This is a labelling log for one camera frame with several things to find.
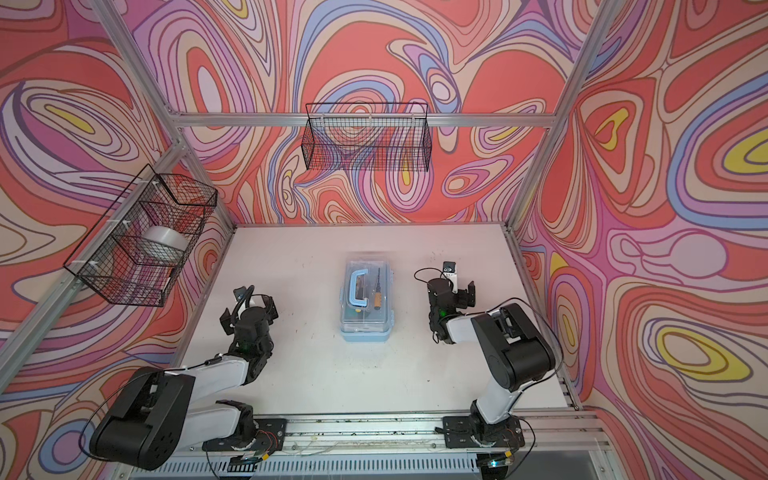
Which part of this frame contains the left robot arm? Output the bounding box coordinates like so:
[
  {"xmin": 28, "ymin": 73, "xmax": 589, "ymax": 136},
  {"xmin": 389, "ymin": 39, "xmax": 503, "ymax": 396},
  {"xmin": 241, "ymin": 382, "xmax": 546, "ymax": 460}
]
[{"xmin": 79, "ymin": 287, "xmax": 279, "ymax": 470}]

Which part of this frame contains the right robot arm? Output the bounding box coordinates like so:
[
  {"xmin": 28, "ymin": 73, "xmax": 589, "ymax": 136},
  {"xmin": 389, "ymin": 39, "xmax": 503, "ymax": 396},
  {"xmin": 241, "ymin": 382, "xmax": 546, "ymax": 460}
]
[{"xmin": 427, "ymin": 277, "xmax": 556, "ymax": 450}]

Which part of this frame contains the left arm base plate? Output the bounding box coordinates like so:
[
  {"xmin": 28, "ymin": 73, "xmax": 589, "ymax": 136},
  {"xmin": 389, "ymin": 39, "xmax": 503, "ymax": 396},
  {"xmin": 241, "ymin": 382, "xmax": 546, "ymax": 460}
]
[{"xmin": 202, "ymin": 417, "xmax": 288, "ymax": 454}]

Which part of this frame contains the yellow handled screwdriver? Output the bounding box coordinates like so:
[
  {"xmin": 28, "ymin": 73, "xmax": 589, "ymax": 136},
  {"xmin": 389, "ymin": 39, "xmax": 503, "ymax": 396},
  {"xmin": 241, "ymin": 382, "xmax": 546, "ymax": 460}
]
[{"xmin": 373, "ymin": 269, "xmax": 383, "ymax": 310}]

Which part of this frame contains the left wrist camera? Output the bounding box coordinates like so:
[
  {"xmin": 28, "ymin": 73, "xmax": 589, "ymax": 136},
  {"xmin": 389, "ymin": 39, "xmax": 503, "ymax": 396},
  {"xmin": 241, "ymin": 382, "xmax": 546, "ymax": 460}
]
[{"xmin": 233, "ymin": 285, "xmax": 254, "ymax": 302}]

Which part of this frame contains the wire basket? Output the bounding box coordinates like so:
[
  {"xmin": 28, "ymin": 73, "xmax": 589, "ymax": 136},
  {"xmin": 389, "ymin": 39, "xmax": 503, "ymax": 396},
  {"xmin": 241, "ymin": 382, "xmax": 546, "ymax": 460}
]
[
  {"xmin": 301, "ymin": 101, "xmax": 432, "ymax": 172},
  {"xmin": 63, "ymin": 165, "xmax": 218, "ymax": 307}
]

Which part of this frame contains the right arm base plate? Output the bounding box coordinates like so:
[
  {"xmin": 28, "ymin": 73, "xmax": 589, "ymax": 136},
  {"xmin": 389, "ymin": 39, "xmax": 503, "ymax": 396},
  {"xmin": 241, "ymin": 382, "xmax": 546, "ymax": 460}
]
[{"xmin": 436, "ymin": 414, "xmax": 526, "ymax": 451}]

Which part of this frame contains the blue plastic toolbox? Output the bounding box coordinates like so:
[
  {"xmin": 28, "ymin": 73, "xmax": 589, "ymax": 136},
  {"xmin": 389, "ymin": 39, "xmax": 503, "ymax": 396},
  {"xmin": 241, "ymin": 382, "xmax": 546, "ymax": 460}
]
[{"xmin": 339, "ymin": 257, "xmax": 395, "ymax": 343}]

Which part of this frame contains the left wire basket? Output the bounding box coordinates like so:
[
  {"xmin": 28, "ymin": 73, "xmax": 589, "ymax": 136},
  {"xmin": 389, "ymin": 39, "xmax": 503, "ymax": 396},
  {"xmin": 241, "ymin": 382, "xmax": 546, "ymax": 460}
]
[{"xmin": 63, "ymin": 165, "xmax": 218, "ymax": 307}]

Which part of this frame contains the back wire basket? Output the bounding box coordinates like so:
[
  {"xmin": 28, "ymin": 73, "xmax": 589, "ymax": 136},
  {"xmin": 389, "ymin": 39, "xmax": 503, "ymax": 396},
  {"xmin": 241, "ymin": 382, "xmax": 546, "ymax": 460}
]
[{"xmin": 301, "ymin": 101, "xmax": 432, "ymax": 172}]

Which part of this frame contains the silver tape roll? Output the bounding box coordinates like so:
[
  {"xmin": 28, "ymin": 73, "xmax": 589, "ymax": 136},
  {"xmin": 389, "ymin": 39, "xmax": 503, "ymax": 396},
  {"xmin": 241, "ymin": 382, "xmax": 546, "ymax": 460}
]
[{"xmin": 139, "ymin": 225, "xmax": 189, "ymax": 266}]

